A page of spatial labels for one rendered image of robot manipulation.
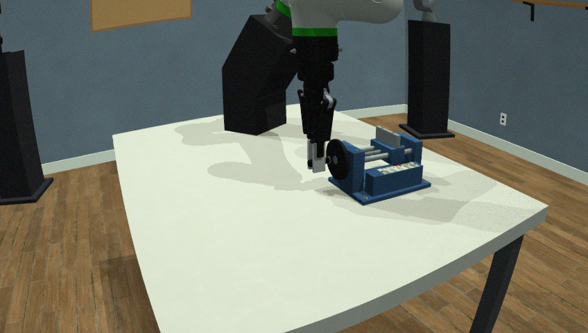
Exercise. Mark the blue bench vise with black handwheel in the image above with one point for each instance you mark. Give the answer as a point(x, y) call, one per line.
point(402, 175)

